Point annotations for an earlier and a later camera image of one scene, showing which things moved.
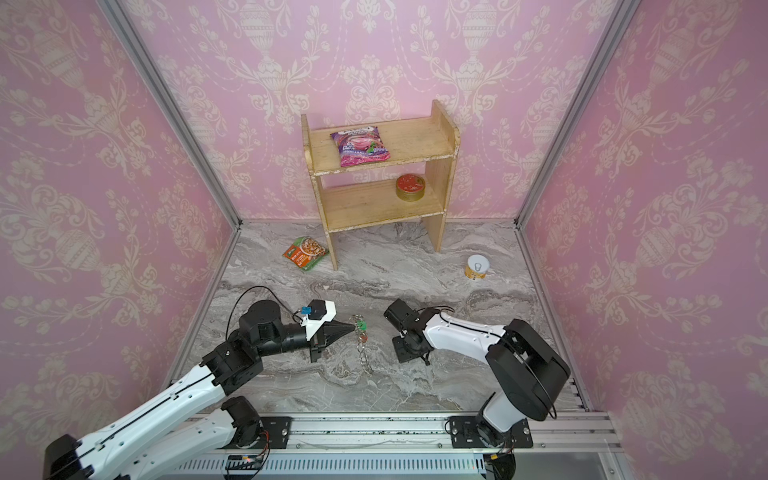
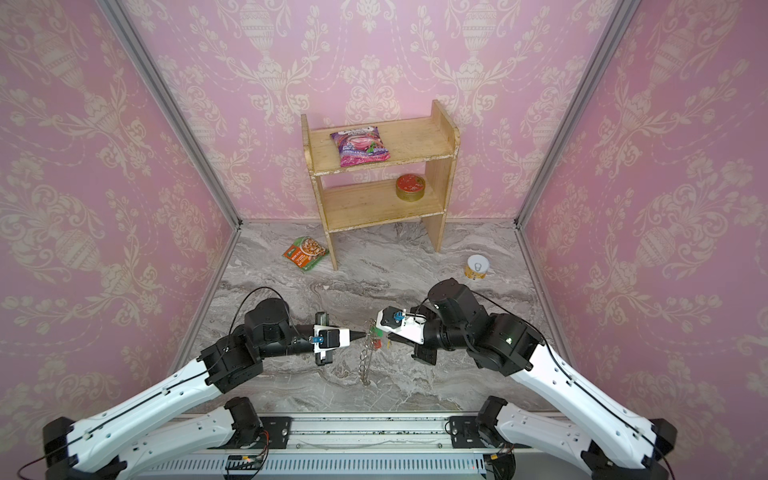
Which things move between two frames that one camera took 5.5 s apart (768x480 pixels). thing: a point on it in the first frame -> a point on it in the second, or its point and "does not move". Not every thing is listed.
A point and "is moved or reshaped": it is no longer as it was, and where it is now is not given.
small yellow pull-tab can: (476, 267) does not move
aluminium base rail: (575, 446) does not move
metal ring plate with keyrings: (361, 325) is moved or reshaped
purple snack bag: (360, 145) does not move
